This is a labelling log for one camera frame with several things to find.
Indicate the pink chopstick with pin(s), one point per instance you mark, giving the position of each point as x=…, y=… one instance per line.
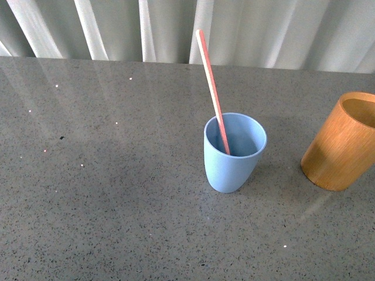
x=212, y=86

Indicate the blue plastic cup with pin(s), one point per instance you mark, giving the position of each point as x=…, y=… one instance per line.
x=247, y=139

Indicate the bamboo chopstick holder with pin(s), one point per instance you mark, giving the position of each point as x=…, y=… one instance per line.
x=343, y=149

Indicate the white curtain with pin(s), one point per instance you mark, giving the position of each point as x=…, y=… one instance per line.
x=314, y=35

